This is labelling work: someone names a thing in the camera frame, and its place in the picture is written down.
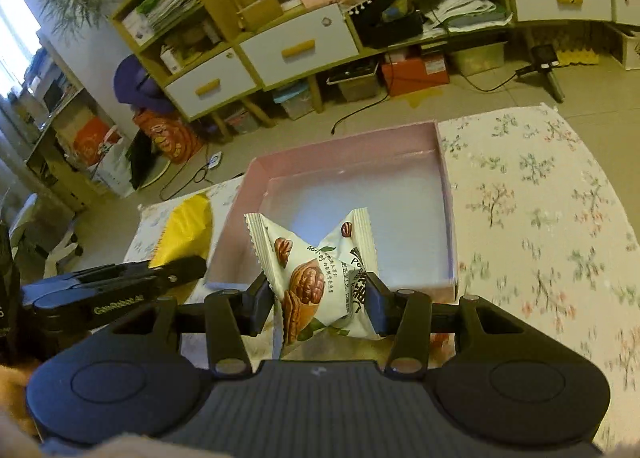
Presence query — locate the white pecan snack packet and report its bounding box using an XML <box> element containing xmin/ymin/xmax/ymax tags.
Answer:
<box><xmin>245</xmin><ymin>207</ymin><xmax>388</xmax><ymax>362</ymax></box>

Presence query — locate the red box under cabinet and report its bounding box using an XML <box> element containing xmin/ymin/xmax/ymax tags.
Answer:
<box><xmin>382</xmin><ymin>52</ymin><xmax>450</xmax><ymax>97</ymax></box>

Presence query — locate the small black tripod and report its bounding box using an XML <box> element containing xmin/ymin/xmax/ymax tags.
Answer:
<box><xmin>515</xmin><ymin>44</ymin><xmax>565</xmax><ymax>103</ymax></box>

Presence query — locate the orange printed bag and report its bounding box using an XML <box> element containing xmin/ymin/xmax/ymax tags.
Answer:
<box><xmin>134</xmin><ymin>109</ymin><xmax>204</xmax><ymax>164</ymax></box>

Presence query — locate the yellow waffle sandwich packet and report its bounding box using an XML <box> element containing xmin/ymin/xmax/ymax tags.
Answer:
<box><xmin>149</xmin><ymin>193</ymin><xmax>214</xmax><ymax>268</ymax></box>

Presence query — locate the floral tablecloth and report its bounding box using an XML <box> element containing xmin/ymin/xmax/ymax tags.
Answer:
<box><xmin>122</xmin><ymin>104</ymin><xmax>640</xmax><ymax>454</ymax></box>

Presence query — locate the wooden cabinet with white drawers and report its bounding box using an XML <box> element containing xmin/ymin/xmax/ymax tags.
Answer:
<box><xmin>112</xmin><ymin>0</ymin><xmax>639</xmax><ymax>122</ymax></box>

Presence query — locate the pink cardboard box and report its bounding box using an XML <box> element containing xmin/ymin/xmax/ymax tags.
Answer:
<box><xmin>204</xmin><ymin>120</ymin><xmax>459</xmax><ymax>304</ymax></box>

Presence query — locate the purple hat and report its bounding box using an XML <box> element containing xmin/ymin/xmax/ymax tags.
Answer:
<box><xmin>113</xmin><ymin>54</ymin><xmax>176</xmax><ymax>113</ymax></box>

